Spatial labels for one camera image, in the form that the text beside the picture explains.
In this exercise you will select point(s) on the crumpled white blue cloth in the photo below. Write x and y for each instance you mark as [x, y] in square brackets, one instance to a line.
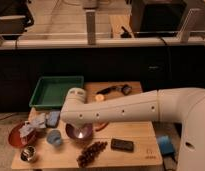
[39, 122]

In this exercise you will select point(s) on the blue tape roll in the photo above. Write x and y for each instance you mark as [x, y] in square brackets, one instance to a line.
[165, 145]

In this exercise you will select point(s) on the red chili pepper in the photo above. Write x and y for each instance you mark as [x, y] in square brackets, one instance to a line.
[100, 126]

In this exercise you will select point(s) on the bunch of dark grapes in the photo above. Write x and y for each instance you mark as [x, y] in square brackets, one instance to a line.
[90, 153]

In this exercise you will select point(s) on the small yellow fruit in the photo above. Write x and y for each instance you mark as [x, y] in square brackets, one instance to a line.
[99, 98]

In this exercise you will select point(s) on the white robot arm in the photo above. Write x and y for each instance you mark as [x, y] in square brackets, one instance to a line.
[177, 105]

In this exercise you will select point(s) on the blue sponge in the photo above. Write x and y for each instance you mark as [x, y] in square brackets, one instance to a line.
[53, 119]

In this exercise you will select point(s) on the wooden table board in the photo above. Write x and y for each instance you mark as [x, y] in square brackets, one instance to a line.
[145, 157]

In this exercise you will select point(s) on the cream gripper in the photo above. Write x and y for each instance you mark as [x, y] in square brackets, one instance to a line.
[84, 131]

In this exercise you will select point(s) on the green plastic tray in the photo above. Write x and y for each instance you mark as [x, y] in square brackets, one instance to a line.
[50, 91]

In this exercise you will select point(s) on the small steel bowl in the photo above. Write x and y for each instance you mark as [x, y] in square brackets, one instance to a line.
[28, 154]

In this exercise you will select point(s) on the light blue cup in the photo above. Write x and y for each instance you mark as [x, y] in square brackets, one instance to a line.
[54, 138]

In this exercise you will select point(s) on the red plate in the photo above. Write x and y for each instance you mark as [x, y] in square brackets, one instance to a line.
[16, 141]

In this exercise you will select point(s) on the grey metal post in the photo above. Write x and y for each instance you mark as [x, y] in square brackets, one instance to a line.
[91, 29]

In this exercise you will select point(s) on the black handled tool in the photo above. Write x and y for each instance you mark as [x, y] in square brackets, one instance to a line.
[124, 89]

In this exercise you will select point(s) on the black phone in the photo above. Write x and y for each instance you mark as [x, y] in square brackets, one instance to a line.
[122, 145]

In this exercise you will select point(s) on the purple bowl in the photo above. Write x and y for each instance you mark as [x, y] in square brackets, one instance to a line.
[68, 130]

